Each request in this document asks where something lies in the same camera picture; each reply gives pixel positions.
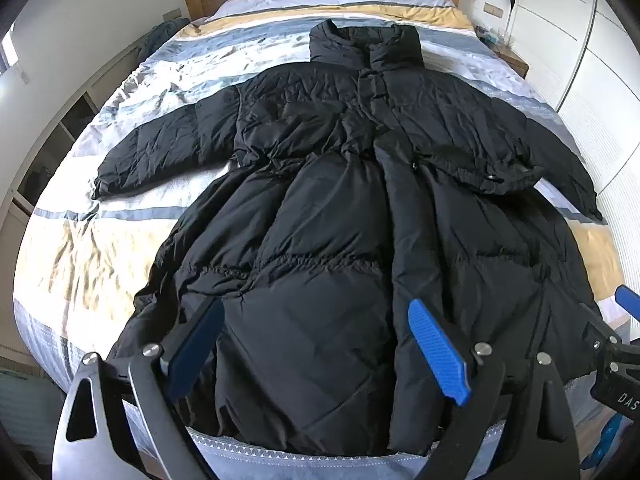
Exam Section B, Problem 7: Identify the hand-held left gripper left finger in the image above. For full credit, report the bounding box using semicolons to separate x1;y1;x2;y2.
52;299;227;480

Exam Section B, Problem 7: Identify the wooden nightstand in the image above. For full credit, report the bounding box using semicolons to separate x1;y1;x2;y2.
475;25;530;79

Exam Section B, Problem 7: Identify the blue plastic item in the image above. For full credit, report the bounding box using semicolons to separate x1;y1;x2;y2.
587;410;632;467

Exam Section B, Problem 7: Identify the blue-grey cloth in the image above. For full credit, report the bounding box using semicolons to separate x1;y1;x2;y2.
134;17;192;62

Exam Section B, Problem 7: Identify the white wardrobe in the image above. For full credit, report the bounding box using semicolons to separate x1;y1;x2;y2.
505;0;640;221

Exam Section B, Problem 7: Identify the striped bed duvet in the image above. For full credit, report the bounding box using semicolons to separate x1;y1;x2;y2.
12;0;626;480

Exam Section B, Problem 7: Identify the black puffer coat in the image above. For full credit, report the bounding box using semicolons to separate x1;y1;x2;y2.
91;19;604;457

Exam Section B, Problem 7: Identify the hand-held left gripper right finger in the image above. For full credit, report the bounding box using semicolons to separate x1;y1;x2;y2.
407;299;581;480

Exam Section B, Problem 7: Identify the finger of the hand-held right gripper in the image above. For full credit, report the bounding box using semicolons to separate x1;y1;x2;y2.
580;285;640;348

